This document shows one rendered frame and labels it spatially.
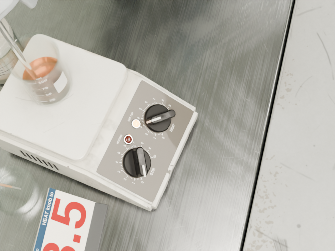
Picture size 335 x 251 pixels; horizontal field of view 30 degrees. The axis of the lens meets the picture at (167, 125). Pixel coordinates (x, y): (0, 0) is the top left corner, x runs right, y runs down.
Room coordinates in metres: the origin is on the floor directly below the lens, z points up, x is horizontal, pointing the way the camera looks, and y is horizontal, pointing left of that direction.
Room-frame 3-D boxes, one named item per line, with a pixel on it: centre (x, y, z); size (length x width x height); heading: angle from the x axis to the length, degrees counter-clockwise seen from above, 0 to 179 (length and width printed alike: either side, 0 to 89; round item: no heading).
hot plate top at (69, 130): (0.30, 0.11, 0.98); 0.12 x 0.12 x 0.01; 55
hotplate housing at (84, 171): (0.28, 0.09, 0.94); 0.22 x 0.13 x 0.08; 55
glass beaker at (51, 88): (0.31, 0.12, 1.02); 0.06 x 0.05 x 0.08; 77
